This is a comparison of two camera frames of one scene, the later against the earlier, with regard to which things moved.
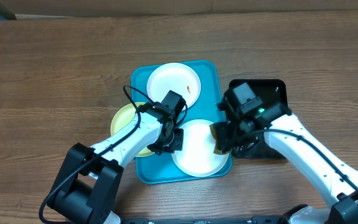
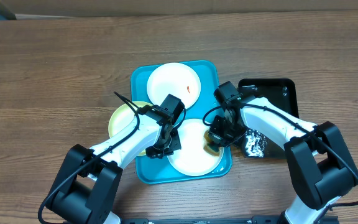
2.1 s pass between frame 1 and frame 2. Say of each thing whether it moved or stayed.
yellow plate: stayed
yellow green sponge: moved
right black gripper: moved
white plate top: stayed
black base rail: stayed
